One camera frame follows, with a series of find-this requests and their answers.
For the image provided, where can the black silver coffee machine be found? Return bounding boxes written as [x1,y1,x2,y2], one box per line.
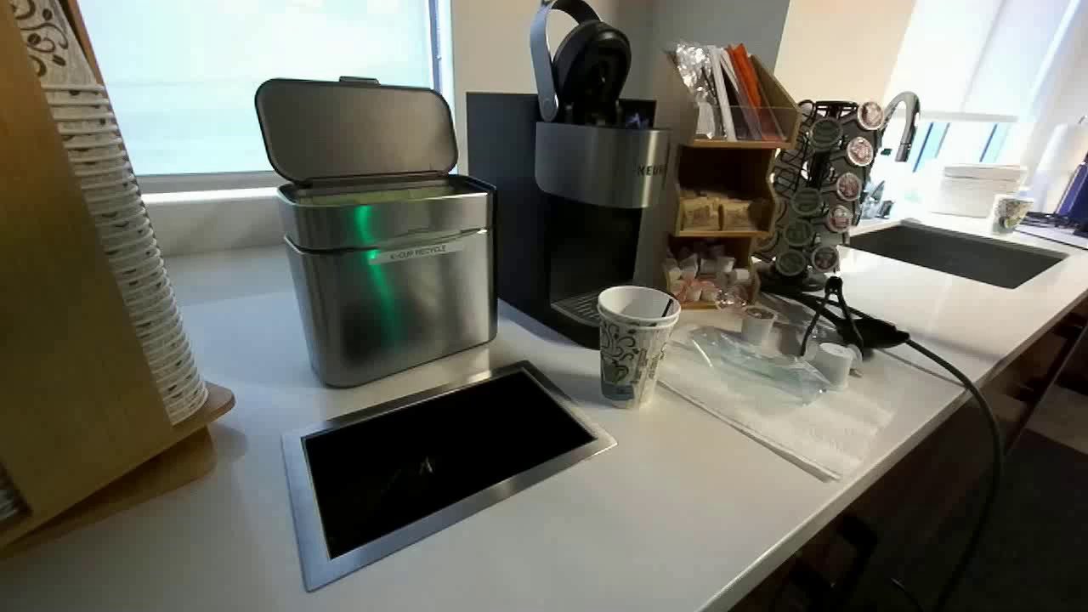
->
[465,0,666,348]

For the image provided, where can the bamboo condiment organizer stand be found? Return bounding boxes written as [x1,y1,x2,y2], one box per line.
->
[655,45,799,308]

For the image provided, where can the patterned paper cup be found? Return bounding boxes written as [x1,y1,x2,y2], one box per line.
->
[598,287,682,409]

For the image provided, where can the stainless steel trash bin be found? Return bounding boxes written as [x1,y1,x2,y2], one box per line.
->
[255,77,497,388]

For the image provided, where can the clear plastic bag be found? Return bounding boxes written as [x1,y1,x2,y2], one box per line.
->
[691,325,830,401]

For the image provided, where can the steel framed counter trash opening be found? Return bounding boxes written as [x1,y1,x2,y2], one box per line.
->
[281,360,616,592]

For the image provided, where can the orange foil packet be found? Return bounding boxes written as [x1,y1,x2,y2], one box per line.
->
[727,45,768,140]

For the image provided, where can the chrome sink faucet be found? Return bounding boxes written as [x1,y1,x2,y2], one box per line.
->
[882,92,921,162]

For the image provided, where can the white dish container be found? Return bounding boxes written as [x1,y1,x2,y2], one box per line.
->
[932,162,1024,216]

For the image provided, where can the black countertop sink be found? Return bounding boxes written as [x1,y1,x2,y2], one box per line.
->
[850,220,1061,288]

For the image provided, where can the white mug by sink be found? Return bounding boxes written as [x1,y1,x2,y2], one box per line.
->
[992,194,1029,235]

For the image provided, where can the wooden cup dispenser box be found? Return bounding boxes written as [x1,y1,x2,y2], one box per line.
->
[0,6,234,559]

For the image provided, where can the stack of paper cups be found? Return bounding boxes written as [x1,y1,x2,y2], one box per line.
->
[6,0,208,426]

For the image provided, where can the black power cable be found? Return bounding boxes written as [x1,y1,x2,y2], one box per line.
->
[778,273,1008,612]

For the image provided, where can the black wire pod carousel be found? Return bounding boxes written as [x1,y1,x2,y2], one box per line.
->
[768,99,883,291]

